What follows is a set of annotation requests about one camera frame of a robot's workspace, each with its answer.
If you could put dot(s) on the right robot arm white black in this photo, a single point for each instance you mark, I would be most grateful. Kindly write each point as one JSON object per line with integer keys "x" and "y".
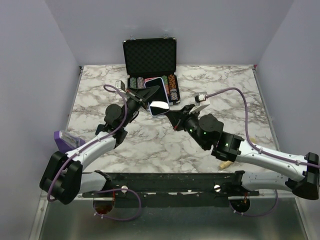
{"x": 299, "y": 174}

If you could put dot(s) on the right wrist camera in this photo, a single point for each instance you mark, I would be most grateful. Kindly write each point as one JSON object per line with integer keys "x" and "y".
{"x": 201, "y": 102}

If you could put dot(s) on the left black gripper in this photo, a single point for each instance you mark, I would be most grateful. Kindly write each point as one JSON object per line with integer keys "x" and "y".
{"x": 142, "y": 95}

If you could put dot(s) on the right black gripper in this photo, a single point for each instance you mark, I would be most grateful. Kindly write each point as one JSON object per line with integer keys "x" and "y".
{"x": 176, "y": 117}

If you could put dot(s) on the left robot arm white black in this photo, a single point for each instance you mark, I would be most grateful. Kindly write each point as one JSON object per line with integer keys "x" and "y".
{"x": 62, "y": 176}

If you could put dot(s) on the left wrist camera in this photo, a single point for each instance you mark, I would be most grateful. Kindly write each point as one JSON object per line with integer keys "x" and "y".
{"x": 120, "y": 87}

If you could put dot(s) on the black smartphone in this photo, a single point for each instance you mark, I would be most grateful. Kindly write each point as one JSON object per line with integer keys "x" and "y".
{"x": 159, "y": 104}

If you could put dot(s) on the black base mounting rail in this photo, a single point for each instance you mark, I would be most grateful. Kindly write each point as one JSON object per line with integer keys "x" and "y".
{"x": 171, "y": 190}

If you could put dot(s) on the purple plastic card holder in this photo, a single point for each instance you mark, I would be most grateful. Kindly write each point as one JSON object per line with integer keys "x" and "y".
{"x": 66, "y": 141}

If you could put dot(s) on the black aluminium poker chip case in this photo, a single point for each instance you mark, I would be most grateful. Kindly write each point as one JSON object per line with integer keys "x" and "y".
{"x": 150, "y": 58}

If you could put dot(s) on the beige wooden handle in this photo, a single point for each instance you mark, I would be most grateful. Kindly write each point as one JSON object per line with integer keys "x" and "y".
{"x": 225, "y": 164}

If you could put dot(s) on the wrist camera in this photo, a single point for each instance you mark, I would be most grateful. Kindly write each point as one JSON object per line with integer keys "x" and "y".
{"x": 120, "y": 87}
{"x": 201, "y": 102}

